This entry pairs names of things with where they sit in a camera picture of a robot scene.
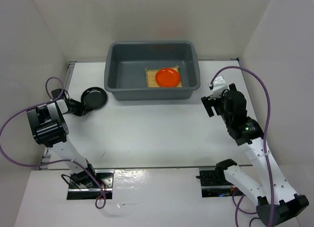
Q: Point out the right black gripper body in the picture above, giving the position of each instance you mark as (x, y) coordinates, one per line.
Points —
(223, 113)

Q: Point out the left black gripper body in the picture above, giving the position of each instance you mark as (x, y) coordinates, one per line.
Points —
(78, 108)

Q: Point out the black round plate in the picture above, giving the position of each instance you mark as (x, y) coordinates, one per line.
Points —
(94, 98)

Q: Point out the orange round plate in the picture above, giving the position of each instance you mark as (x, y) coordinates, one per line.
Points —
(167, 77)

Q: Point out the woven bamboo placemat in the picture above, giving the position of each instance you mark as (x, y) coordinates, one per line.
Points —
(150, 77)

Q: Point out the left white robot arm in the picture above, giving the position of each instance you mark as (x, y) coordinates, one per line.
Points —
(49, 128)

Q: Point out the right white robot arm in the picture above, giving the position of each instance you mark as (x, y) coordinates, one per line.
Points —
(274, 197)

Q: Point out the grey plastic bin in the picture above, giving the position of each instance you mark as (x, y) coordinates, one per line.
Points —
(127, 63)

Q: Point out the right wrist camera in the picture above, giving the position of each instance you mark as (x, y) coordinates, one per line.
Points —
(218, 86)

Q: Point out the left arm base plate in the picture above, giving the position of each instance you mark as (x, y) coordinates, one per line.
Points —
(81, 192)

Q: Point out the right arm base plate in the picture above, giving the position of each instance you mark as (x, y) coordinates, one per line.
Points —
(212, 186)

